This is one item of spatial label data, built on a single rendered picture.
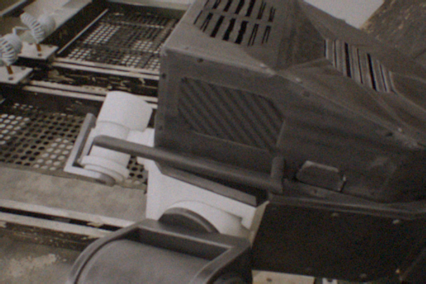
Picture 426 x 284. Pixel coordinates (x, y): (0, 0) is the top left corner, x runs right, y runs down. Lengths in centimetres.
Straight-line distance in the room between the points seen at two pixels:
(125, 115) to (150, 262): 25
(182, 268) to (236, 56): 18
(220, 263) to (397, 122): 20
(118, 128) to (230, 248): 26
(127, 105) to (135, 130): 3
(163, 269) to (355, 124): 20
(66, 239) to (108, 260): 67
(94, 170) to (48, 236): 54
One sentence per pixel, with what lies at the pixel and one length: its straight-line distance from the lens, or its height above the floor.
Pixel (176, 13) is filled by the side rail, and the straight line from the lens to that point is 222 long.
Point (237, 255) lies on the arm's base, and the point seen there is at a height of 128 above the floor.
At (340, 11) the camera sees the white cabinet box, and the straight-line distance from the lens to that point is 450.
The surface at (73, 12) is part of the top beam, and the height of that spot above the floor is 189.
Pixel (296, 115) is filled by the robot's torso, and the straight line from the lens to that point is 37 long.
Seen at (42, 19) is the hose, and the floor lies 188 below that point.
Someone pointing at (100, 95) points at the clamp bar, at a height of 155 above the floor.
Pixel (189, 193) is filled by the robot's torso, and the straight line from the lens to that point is 41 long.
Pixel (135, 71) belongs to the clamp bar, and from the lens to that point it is 159.
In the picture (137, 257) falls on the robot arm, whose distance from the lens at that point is 38.
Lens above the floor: 141
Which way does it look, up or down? 11 degrees down
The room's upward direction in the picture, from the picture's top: 58 degrees counter-clockwise
